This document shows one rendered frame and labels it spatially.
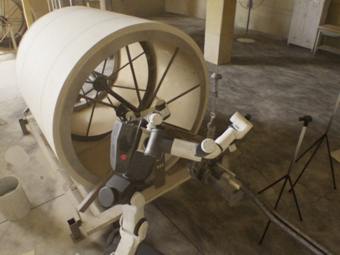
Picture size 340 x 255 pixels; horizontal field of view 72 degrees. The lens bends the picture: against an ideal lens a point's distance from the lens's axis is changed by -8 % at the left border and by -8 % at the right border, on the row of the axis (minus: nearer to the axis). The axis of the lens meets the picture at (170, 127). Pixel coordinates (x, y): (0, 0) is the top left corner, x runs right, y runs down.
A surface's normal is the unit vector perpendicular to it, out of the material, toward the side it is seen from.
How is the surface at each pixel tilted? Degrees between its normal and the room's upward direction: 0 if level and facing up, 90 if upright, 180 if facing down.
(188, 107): 72
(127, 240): 42
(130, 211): 85
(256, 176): 0
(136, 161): 76
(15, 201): 90
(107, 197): 53
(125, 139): 67
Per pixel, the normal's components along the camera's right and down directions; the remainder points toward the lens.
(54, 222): 0.00, -0.83
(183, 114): -0.70, -0.07
